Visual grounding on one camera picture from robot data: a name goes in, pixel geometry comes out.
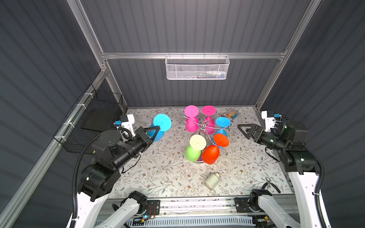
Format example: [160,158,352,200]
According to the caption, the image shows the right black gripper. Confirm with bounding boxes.
[237,124,285,153]

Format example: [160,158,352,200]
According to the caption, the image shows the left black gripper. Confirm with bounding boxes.
[114,124,159,171]

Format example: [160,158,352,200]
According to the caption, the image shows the blue wine glass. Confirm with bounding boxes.
[213,117,231,149]
[150,114,172,142]

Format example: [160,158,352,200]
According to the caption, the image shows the green wine glass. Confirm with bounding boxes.
[185,135,207,162]

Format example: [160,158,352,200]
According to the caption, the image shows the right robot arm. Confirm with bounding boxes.
[235,121,331,228]

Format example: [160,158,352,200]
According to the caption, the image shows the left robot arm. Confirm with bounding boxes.
[67,125,160,228]

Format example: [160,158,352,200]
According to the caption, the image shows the pink wine glass left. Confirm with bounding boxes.
[184,105,200,133]

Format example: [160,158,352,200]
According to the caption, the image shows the pink wine glass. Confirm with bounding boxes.
[202,105,216,135]
[184,105,200,133]

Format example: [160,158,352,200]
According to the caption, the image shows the red wine glass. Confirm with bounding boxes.
[201,134,230,164]

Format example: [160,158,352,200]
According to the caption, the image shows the pink wine glass right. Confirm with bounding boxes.
[202,105,216,135]

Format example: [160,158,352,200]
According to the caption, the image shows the chrome wine glass rack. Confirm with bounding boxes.
[179,116,220,163]

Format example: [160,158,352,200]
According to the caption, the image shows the pack of coloured markers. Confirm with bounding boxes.
[221,109,240,121]

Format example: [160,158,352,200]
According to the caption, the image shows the floral table mat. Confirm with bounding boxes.
[109,107,291,199]

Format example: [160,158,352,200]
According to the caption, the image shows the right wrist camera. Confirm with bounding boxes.
[261,111,281,132]

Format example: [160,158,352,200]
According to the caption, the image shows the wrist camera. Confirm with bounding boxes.
[261,111,281,132]
[114,115,135,139]

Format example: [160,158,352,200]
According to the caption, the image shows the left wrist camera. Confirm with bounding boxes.
[114,115,135,139]

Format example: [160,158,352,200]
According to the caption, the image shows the pliers black handles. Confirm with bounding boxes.
[261,177,281,193]

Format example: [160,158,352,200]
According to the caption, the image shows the black wire wall basket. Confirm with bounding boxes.
[54,86,124,154]

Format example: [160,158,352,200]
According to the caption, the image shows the white mesh wall basket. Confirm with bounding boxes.
[164,54,230,80]

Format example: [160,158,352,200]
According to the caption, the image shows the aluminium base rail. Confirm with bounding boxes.
[97,194,299,220]

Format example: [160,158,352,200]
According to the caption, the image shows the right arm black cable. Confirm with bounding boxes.
[305,145,329,228]

